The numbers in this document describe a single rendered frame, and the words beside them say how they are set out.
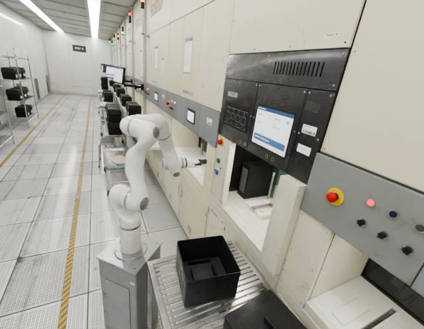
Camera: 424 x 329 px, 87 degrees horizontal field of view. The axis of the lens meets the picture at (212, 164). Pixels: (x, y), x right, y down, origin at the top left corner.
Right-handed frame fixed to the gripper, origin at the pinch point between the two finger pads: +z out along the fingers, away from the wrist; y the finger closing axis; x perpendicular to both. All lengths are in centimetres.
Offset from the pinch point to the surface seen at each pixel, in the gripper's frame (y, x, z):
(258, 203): 23, -30, 41
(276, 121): 54, 43, 12
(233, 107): 11.3, 42.8, 12.3
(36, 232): -113, -120, -139
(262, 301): 91, -34, -6
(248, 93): 25, 53, 12
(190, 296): 75, -37, -36
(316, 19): 64, 86, 12
